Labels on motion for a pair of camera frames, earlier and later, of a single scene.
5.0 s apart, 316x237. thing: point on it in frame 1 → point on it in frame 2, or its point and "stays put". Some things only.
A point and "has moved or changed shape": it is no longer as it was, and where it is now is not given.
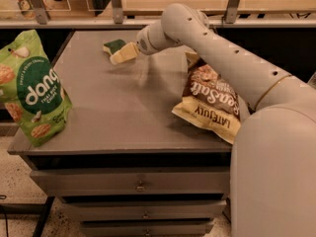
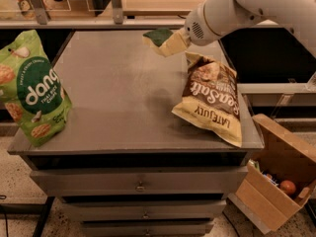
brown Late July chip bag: [208, 102] stays put
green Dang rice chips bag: [32, 91] stays put
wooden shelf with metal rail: [136, 6] stays put
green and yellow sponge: [113, 45] has moved or changed shape
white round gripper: [143, 43] → [197, 28]
